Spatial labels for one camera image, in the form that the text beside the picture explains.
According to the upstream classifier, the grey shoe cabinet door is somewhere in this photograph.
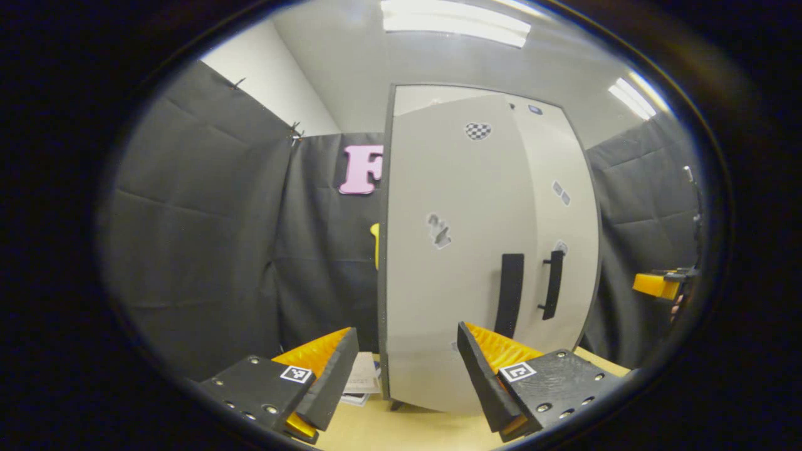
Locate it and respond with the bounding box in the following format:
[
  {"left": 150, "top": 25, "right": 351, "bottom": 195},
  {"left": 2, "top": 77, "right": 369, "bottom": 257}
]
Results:
[
  {"left": 378, "top": 94, "right": 539, "bottom": 414},
  {"left": 511, "top": 103, "right": 602, "bottom": 351}
]

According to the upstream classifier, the white paper booklet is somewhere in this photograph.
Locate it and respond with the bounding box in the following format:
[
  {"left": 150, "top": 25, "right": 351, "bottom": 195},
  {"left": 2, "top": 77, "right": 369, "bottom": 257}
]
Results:
[{"left": 341, "top": 351, "right": 383, "bottom": 407}]

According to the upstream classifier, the large ceiling light panel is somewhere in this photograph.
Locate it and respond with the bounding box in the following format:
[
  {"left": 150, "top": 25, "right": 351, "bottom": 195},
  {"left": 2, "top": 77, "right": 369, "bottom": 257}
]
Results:
[{"left": 381, "top": 0, "right": 532, "bottom": 49}]

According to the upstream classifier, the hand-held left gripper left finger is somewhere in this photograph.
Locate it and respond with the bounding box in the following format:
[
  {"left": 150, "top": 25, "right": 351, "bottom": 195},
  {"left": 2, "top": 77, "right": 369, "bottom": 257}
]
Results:
[{"left": 200, "top": 327, "right": 361, "bottom": 445}]

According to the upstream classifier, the black door handle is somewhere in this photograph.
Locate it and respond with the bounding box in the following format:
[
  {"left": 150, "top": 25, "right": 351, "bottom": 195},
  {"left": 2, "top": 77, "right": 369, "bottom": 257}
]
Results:
[{"left": 538, "top": 251, "right": 565, "bottom": 320}]

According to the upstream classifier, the grey shoe cabinet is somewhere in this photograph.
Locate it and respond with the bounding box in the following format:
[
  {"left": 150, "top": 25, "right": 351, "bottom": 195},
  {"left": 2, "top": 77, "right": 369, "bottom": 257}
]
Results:
[{"left": 378, "top": 83, "right": 603, "bottom": 414}]

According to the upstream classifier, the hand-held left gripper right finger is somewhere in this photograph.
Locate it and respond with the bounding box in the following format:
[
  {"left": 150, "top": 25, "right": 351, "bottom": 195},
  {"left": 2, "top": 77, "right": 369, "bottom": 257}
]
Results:
[{"left": 457, "top": 322, "right": 627, "bottom": 442}]

